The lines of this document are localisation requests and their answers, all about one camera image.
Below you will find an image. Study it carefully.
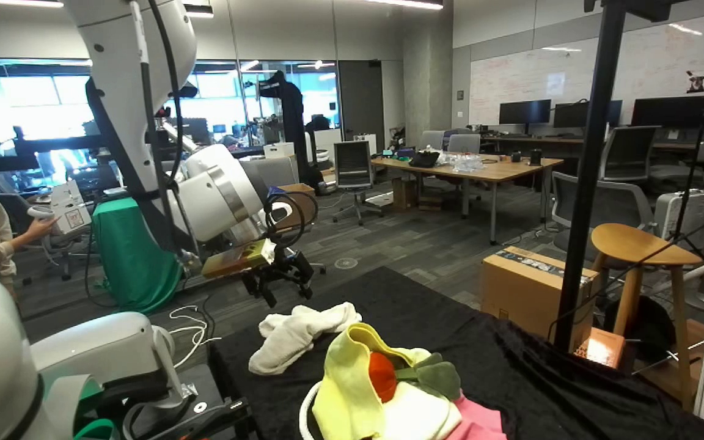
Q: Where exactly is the black round bucket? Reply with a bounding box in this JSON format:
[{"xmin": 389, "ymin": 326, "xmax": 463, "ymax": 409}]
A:
[{"xmin": 603, "ymin": 291, "xmax": 680, "ymax": 364}]

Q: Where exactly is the green draped cloth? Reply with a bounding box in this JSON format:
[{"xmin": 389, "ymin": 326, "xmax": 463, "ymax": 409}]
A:
[{"xmin": 91, "ymin": 194, "xmax": 187, "ymax": 319}]

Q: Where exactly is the cardboard box black tape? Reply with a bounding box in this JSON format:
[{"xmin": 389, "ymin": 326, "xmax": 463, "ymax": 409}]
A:
[{"xmin": 480, "ymin": 245, "xmax": 603, "ymax": 350}]

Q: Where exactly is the grey white floor unit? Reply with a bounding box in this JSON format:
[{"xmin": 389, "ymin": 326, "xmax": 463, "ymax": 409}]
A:
[{"xmin": 652, "ymin": 187, "xmax": 704, "ymax": 256}]

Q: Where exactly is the round wooden stool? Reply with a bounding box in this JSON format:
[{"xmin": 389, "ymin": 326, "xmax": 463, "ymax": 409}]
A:
[{"xmin": 589, "ymin": 221, "xmax": 704, "ymax": 399}]

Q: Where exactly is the black camera boom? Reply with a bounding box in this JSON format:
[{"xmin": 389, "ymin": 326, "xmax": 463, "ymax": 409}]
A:
[{"xmin": 0, "ymin": 126, "xmax": 105, "ymax": 177}]

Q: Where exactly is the red plush toy green leaf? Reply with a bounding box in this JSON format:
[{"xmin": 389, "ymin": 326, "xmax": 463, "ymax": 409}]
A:
[{"xmin": 367, "ymin": 350, "xmax": 463, "ymax": 403}]

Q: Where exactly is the white rope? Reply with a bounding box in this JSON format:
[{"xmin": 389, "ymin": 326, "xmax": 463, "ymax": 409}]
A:
[{"xmin": 295, "ymin": 379, "xmax": 326, "ymax": 440}]

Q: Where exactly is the black computer monitor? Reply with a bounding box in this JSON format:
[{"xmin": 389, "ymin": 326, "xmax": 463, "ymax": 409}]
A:
[
  {"xmin": 496, "ymin": 99, "xmax": 553, "ymax": 129},
  {"xmin": 553, "ymin": 100, "xmax": 622, "ymax": 132},
  {"xmin": 630, "ymin": 94, "xmax": 704, "ymax": 129}
]

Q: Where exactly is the long dark office desk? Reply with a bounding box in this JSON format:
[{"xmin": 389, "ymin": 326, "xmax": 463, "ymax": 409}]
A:
[{"xmin": 483, "ymin": 129, "xmax": 704, "ymax": 156}]

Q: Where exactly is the pale yellow cloth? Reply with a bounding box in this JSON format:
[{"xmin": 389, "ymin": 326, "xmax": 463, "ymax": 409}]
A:
[{"xmin": 309, "ymin": 320, "xmax": 432, "ymax": 440}]

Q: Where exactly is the paper sheet on whiteboard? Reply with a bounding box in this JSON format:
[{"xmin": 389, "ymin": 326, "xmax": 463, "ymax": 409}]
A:
[{"xmin": 543, "ymin": 72, "xmax": 570, "ymax": 100}]

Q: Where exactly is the green plastic piece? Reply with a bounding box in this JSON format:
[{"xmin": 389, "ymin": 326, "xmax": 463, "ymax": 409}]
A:
[{"xmin": 71, "ymin": 379, "xmax": 119, "ymax": 440}]

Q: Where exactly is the white paper sign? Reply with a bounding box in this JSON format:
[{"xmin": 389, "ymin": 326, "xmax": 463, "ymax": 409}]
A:
[{"xmin": 45, "ymin": 179, "xmax": 94, "ymax": 239}]

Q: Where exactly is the black tablecloth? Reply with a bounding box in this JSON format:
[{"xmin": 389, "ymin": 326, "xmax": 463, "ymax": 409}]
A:
[{"xmin": 204, "ymin": 266, "xmax": 704, "ymax": 440}]

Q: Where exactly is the ceiling light strip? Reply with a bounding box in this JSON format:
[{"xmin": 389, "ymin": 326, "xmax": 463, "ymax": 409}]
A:
[{"xmin": 0, "ymin": 0, "xmax": 218, "ymax": 19}]

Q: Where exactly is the small open cardboard box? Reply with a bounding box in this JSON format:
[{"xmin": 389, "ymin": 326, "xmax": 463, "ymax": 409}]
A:
[{"xmin": 276, "ymin": 182, "xmax": 320, "ymax": 229}]

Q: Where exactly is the white towel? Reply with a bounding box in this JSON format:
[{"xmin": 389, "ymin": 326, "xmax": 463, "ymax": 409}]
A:
[{"xmin": 247, "ymin": 302, "xmax": 363, "ymax": 379}]

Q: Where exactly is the grey mesh chair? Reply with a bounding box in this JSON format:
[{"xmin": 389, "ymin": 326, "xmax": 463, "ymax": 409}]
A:
[
  {"xmin": 333, "ymin": 139, "xmax": 377, "ymax": 226},
  {"xmin": 550, "ymin": 170, "xmax": 656, "ymax": 233},
  {"xmin": 601, "ymin": 122, "xmax": 661, "ymax": 184}
]

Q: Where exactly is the white floor cable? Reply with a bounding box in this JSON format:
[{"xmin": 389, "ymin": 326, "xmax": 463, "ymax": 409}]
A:
[{"xmin": 160, "ymin": 303, "xmax": 218, "ymax": 372}]

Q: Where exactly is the light wooden desk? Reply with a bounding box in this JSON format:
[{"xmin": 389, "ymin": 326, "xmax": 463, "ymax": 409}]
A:
[{"xmin": 368, "ymin": 151, "xmax": 566, "ymax": 247}]

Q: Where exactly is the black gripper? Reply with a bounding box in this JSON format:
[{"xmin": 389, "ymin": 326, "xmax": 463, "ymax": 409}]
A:
[{"xmin": 240, "ymin": 243, "xmax": 320, "ymax": 310}]

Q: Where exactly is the tall metal stand pole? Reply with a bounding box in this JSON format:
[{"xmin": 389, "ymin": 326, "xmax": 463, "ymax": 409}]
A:
[{"xmin": 501, "ymin": 0, "xmax": 671, "ymax": 393}]

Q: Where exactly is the light green towel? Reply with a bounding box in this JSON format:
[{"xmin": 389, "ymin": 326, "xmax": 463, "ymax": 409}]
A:
[{"xmin": 374, "ymin": 379, "xmax": 463, "ymax": 440}]

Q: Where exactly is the black base clamp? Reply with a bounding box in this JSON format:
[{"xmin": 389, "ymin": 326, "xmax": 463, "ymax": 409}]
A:
[{"xmin": 116, "ymin": 381, "xmax": 248, "ymax": 440}]

